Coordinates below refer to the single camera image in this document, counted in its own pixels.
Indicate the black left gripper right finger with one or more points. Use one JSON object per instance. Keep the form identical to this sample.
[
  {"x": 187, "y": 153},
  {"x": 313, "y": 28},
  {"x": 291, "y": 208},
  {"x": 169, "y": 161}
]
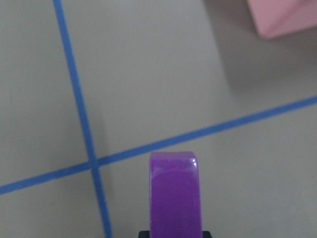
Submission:
[{"x": 206, "y": 234}]

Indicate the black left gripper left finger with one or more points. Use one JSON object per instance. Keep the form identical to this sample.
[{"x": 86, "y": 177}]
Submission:
[{"x": 144, "y": 234}]

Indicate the purple block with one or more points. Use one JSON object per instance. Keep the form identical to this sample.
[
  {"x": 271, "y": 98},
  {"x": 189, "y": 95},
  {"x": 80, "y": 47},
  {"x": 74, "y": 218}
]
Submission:
[{"x": 175, "y": 204}]

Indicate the pink plastic box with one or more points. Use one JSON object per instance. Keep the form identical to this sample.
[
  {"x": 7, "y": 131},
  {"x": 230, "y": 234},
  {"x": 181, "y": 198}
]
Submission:
[{"x": 276, "y": 18}]

